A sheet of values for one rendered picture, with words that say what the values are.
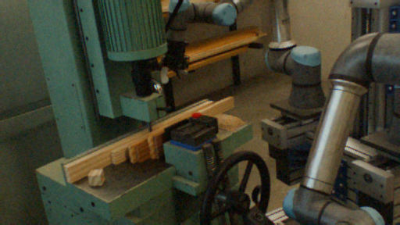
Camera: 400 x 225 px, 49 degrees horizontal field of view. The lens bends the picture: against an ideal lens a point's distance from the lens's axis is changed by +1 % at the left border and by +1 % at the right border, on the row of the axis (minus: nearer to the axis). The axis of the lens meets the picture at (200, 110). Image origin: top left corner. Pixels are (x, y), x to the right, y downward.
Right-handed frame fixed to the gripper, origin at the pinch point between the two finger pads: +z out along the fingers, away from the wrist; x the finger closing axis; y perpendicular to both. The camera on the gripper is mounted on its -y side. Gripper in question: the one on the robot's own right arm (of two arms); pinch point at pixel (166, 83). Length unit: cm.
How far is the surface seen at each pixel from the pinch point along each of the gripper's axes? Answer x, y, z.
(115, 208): -63, 38, 0
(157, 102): -34.1, 24.8, -14.8
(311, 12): 318, -72, 48
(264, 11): 328, -131, 65
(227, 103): 2.4, 28.0, -2.6
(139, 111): -37.6, 21.0, -11.4
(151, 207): -52, 41, 5
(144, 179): -52, 37, -3
